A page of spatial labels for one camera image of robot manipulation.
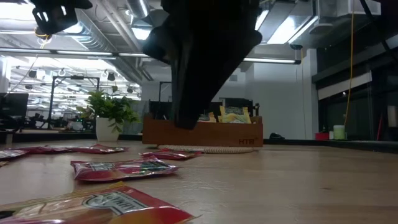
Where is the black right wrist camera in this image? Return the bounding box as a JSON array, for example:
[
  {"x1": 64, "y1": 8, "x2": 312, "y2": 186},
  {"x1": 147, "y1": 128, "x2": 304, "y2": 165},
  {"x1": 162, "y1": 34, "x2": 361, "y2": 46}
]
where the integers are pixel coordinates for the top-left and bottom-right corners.
[{"x1": 142, "y1": 17, "x2": 172, "y2": 63}]

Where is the black computer monitor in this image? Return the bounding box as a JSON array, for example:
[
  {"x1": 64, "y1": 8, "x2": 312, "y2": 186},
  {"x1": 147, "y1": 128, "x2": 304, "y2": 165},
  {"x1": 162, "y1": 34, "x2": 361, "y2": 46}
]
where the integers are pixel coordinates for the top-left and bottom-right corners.
[
  {"x1": 0, "y1": 92, "x2": 29, "y2": 130},
  {"x1": 223, "y1": 97, "x2": 254, "y2": 118}
]

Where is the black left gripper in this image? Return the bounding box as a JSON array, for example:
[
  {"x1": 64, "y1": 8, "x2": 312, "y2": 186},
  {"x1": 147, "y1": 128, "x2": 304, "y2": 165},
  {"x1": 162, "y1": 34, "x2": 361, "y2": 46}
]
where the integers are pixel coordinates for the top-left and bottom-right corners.
[{"x1": 30, "y1": 0, "x2": 93, "y2": 35}]

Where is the wooden tea organizer box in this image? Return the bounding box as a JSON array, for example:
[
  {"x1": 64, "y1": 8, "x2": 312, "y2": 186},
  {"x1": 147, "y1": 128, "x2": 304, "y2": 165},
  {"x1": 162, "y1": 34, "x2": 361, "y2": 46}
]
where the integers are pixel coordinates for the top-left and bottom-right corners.
[{"x1": 142, "y1": 112, "x2": 264, "y2": 148}]

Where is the yellow lemon tea packet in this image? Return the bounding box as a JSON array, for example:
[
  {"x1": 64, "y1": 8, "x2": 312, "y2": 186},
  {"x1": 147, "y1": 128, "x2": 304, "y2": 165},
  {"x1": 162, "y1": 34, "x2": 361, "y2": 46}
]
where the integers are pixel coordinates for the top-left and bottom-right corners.
[
  {"x1": 219, "y1": 105, "x2": 248, "y2": 116},
  {"x1": 221, "y1": 111, "x2": 252, "y2": 124}
]

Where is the yellow hanging cable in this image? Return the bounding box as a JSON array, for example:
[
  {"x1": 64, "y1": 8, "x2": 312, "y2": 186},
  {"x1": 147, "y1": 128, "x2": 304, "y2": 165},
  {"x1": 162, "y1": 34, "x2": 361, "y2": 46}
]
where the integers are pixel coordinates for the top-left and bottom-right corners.
[{"x1": 343, "y1": 0, "x2": 356, "y2": 127}]

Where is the black background rig frame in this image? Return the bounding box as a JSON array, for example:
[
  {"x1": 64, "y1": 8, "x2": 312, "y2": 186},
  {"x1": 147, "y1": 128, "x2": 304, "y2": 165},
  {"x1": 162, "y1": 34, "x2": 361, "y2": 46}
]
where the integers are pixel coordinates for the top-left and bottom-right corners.
[{"x1": 47, "y1": 75, "x2": 101, "y2": 130}]

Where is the pale green cup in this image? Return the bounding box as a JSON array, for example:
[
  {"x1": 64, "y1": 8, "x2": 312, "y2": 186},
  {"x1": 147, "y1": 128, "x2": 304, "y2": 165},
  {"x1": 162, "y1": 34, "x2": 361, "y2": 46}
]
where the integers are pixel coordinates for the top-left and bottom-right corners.
[{"x1": 333, "y1": 124, "x2": 346, "y2": 141}]

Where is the round woven placemat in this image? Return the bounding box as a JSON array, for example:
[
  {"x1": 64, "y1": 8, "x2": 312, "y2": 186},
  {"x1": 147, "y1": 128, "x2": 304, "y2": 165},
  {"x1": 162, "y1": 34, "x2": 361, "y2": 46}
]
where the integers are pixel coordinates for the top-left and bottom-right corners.
[{"x1": 157, "y1": 144, "x2": 254, "y2": 155}]

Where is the long ceiling light strip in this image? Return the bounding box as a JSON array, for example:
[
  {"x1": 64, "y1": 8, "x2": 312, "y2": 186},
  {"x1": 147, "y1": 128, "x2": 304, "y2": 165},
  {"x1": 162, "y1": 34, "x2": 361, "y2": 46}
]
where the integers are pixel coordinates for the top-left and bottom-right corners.
[{"x1": 0, "y1": 47, "x2": 302, "y2": 65}]

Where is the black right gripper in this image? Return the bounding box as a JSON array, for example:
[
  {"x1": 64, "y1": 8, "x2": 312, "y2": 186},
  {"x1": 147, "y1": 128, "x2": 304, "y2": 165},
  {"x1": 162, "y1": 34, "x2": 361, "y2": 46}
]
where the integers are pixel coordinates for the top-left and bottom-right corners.
[{"x1": 161, "y1": 0, "x2": 264, "y2": 129}]

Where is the green potted plant white pot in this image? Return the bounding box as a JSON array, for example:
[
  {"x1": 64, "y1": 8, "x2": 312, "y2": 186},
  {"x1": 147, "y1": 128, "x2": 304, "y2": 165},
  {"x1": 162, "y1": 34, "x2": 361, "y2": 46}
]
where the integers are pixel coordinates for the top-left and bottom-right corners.
[{"x1": 76, "y1": 88, "x2": 141, "y2": 143}]

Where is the black aluminium rig frame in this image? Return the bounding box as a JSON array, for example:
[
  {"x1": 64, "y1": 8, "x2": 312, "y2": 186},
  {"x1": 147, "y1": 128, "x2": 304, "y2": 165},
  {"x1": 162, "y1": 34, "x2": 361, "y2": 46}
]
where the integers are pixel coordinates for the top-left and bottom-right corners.
[{"x1": 0, "y1": 130, "x2": 398, "y2": 154}]

